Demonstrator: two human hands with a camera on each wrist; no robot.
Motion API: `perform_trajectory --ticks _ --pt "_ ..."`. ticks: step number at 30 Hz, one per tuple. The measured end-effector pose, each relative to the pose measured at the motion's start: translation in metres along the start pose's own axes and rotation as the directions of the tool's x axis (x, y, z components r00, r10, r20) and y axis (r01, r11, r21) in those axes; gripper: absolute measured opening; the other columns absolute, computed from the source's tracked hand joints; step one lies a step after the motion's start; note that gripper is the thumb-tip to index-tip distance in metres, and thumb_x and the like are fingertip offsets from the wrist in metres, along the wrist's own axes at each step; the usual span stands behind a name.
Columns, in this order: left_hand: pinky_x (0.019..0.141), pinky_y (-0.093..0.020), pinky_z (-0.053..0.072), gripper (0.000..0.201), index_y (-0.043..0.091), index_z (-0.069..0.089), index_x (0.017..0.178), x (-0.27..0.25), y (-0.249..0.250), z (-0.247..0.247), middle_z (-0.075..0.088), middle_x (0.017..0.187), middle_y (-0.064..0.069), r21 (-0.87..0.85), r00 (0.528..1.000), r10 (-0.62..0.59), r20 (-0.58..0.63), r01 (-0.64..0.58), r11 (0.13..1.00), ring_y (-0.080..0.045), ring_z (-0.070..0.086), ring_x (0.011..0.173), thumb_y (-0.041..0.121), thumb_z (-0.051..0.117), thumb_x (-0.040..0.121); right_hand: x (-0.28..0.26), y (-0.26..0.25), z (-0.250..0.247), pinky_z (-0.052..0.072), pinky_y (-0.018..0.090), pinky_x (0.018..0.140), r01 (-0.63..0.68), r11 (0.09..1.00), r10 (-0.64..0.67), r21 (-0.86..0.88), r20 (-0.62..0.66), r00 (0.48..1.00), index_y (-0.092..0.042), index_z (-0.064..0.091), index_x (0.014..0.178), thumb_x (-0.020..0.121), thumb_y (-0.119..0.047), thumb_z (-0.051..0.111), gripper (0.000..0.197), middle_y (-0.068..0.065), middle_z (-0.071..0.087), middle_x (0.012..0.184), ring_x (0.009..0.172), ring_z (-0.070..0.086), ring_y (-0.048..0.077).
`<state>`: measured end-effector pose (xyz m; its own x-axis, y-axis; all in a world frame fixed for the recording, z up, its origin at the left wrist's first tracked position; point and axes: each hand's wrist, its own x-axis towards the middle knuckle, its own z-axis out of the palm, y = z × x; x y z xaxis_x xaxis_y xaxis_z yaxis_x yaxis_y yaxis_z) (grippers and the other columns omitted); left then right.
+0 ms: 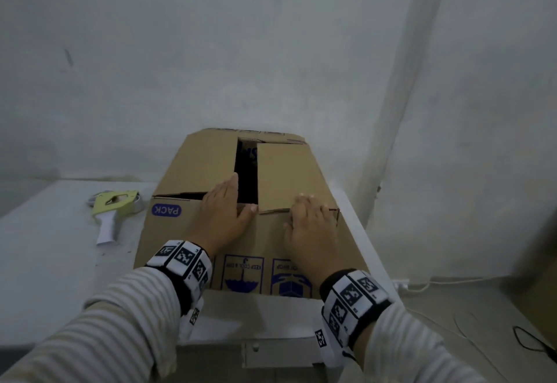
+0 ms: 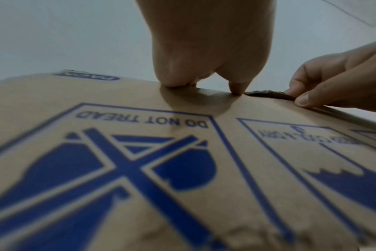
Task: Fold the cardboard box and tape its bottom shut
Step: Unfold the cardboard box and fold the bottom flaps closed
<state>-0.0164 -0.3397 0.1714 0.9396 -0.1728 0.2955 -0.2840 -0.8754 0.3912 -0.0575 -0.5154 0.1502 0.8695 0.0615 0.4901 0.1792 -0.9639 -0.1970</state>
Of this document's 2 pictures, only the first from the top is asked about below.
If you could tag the person's left hand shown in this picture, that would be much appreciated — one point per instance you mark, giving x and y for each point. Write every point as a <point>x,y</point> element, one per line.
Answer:
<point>224,215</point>

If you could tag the person's right hand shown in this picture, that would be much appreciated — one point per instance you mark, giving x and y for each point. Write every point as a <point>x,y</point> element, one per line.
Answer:
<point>315,239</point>

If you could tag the brown cardboard box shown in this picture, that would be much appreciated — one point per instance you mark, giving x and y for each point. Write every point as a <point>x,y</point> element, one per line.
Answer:
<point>287,174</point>

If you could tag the yellow tape dispenser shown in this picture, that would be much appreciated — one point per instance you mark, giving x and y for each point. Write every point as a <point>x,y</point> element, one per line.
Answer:
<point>111,211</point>

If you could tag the person's right forearm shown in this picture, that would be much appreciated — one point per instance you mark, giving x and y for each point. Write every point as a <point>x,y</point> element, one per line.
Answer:
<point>413,348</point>

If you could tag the person's left forearm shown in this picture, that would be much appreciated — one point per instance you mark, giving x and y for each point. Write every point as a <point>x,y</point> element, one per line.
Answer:
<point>100,330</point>

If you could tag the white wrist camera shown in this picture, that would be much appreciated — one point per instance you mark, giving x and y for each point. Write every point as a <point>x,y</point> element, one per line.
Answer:
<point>326,343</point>
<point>191,317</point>

